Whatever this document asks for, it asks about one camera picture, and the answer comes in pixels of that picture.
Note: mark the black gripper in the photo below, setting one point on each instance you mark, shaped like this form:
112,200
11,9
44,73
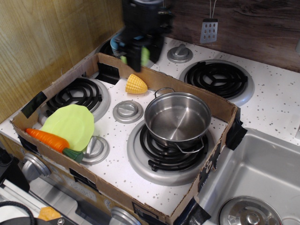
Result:
145,23

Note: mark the green toy broccoli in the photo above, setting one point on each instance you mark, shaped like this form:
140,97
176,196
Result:
144,59

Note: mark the small steel pan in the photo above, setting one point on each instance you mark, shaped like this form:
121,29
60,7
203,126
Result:
178,120

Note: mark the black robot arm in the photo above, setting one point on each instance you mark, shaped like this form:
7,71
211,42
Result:
146,24

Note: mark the blue plastic bowl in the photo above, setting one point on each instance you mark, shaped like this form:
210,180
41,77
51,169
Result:
114,47

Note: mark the yellow toy corn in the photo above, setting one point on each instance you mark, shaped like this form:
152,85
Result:
135,85

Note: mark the back silver stove knob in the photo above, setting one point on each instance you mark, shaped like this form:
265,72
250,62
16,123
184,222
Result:
180,54

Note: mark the silver stove knob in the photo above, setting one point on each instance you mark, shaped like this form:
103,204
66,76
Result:
96,151
128,111
180,54

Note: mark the back left black burner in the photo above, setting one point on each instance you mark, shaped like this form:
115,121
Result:
106,49

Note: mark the black burner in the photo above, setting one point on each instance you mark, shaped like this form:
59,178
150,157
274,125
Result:
221,77
88,92
162,165
106,49

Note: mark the centre silver stove knob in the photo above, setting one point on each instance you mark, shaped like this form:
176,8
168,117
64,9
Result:
128,111

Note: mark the front left black burner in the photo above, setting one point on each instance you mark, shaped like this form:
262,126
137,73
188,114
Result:
88,92

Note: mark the back right black burner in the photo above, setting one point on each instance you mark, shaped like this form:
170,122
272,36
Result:
221,77

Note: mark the light green plastic plate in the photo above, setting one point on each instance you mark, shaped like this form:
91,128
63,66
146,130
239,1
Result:
75,123

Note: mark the front silver stove knob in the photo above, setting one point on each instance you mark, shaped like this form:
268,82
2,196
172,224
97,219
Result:
96,151

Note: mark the front right black burner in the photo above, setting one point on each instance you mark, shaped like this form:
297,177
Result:
162,165

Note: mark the orange toy carrot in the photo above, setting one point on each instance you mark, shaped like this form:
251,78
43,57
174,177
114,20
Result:
55,142

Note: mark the cardboard fence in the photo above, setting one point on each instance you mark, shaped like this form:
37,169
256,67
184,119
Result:
114,178

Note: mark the silver oven knob left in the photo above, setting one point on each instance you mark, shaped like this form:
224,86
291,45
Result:
34,168

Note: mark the silver oven knob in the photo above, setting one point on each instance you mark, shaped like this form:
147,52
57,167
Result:
34,168
121,217

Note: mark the steel sink basin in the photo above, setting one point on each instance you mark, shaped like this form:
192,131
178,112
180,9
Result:
263,167

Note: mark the silver oven knob right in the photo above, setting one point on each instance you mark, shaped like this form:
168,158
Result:
121,217

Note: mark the steel lid in sink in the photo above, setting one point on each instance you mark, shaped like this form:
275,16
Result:
247,210

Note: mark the orange object bottom left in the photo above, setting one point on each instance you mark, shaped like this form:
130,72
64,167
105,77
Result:
48,213

